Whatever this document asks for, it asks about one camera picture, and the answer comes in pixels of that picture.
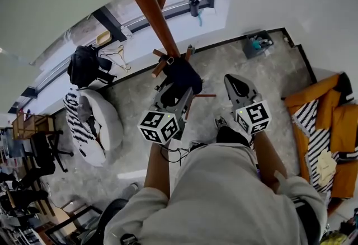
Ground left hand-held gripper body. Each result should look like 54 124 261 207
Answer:
136 97 194 145

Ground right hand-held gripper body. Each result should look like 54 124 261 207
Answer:
227 85 273 136

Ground dark navy fabric item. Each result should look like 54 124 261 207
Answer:
162 55 204 96

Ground brown wooden coat stand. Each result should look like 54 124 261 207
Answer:
75 0 218 121

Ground person's right forearm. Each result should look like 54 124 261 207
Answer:
251 131 289 192

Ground person's left forearm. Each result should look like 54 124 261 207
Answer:
143 142 172 199

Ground person's grey shoe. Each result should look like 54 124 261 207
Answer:
120 182 140 200
214 116 228 129

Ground grey storage crate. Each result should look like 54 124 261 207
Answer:
242 30 275 60

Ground white round armchair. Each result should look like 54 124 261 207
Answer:
71 88 125 168

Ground small clear bottle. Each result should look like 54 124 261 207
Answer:
120 26 133 40

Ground black white striped blanket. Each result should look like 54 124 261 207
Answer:
292 98 358 194
63 88 99 158

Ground grey cloth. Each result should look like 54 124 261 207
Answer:
76 95 93 123

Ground yellow shallow tray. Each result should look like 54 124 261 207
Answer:
96 30 113 46

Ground black backpack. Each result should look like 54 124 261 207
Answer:
67 45 117 89

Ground person's grey shirt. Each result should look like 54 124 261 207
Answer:
103 143 328 245

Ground black drinking bottle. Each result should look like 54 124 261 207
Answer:
188 0 200 17

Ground orange sofa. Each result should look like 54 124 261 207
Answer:
284 72 358 200

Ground cream cloth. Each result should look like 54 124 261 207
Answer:
315 148 338 187

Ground black office chair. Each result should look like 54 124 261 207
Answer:
21 129 75 176

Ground wooden shelf unit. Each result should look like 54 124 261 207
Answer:
12 109 56 141

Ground black cable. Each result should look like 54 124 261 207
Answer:
161 142 206 166

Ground wire clothes hangers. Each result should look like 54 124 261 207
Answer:
99 44 131 73

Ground black window frame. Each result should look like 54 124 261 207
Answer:
7 0 216 115

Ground dark frame glass table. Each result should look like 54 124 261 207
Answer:
35 204 103 245

